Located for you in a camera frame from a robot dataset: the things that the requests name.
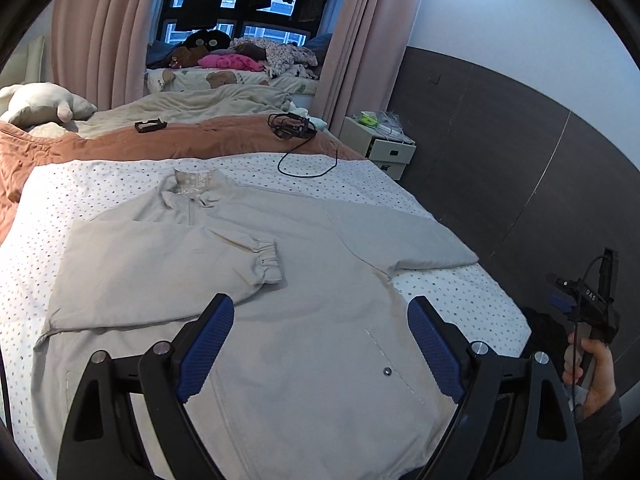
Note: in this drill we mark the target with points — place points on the brown blanket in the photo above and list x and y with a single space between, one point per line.
100 145

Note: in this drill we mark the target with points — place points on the person's right hand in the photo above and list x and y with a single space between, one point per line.
597 375

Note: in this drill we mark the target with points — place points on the dark cloth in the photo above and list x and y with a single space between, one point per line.
545 335

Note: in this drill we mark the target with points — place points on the white plush toy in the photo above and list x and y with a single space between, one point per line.
35 102

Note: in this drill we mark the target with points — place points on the white nightstand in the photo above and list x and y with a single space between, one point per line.
380 147

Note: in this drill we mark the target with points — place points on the floral clothes pile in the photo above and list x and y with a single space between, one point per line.
285 57

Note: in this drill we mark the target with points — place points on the black electronic device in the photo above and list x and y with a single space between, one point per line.
295 126

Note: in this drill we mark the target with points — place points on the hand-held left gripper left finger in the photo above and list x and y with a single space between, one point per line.
205 345

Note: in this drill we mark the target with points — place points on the pink cloth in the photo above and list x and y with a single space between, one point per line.
230 61

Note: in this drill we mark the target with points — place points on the beige green duvet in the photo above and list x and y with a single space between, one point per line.
200 105

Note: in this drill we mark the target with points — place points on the white floral bedsheet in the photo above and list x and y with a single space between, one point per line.
125 180

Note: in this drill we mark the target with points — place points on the white clutter on nightstand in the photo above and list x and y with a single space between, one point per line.
390 125

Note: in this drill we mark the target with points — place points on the person's right forearm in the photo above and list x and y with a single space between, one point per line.
602 425

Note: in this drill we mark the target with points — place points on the small black box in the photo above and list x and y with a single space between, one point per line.
150 125

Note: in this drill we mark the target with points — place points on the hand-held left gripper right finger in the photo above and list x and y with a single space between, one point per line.
435 345

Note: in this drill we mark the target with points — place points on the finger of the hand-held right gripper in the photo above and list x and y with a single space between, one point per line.
562 302
559 280

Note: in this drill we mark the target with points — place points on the dark plush toy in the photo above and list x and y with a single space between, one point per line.
197 45

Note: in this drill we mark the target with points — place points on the window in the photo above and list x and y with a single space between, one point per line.
260 15

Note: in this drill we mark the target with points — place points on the green round item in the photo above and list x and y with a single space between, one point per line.
369 119

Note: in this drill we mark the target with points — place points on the beige jacket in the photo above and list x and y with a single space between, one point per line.
310 270

